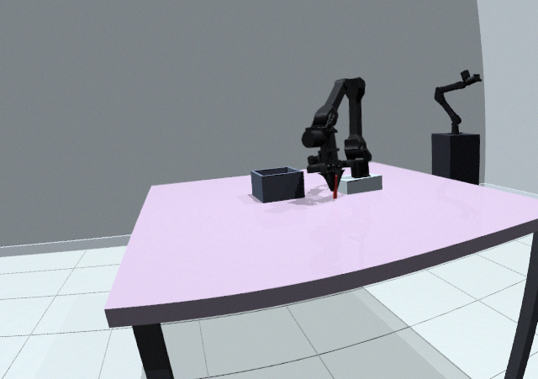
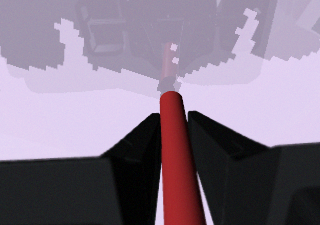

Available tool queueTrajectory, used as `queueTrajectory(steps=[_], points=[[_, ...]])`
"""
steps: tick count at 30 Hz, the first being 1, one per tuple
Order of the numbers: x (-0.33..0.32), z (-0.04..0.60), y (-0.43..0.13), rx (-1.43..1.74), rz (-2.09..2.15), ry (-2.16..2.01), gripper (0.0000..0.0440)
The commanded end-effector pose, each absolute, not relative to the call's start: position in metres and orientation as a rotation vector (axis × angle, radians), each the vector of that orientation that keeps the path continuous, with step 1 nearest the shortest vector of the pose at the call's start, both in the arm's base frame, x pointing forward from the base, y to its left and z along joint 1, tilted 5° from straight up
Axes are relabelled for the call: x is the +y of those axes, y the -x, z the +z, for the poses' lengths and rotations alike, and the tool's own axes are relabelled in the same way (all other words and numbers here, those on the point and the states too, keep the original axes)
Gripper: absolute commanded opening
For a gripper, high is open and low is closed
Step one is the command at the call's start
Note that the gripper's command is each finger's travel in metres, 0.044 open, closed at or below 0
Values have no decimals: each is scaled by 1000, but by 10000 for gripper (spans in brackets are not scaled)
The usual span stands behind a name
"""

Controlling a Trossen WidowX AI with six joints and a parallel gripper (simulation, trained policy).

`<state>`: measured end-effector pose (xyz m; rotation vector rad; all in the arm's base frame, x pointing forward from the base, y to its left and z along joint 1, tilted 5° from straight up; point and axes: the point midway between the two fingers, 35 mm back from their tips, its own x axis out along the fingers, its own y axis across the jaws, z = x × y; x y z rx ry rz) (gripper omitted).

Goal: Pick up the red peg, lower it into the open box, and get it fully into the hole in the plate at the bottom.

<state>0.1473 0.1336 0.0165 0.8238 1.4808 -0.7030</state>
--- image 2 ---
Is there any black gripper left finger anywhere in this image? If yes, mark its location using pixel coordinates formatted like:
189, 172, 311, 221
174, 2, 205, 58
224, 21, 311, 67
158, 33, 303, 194
0, 113, 162, 225

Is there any red peg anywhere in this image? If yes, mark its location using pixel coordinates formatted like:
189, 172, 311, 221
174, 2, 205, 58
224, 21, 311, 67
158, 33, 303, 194
160, 91, 207, 225

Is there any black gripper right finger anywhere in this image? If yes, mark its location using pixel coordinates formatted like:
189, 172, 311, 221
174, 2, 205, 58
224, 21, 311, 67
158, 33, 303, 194
188, 111, 320, 225

